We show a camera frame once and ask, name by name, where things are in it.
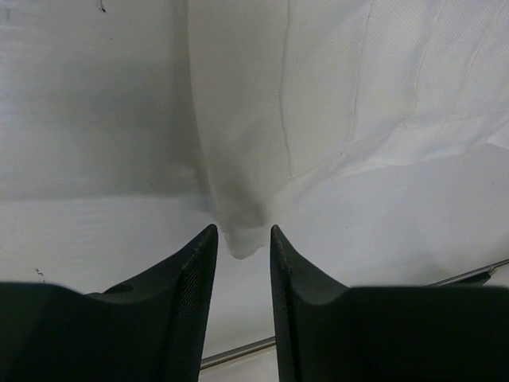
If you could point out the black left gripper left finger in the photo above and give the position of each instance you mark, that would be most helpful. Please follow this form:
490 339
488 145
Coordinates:
150 327

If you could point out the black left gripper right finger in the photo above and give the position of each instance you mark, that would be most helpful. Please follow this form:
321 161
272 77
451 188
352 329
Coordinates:
381 326

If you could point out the white pleated skirt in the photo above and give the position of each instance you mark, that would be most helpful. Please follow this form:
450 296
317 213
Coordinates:
289 93

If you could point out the aluminium table edge rail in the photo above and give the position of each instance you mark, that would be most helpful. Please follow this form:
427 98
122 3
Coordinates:
358 318

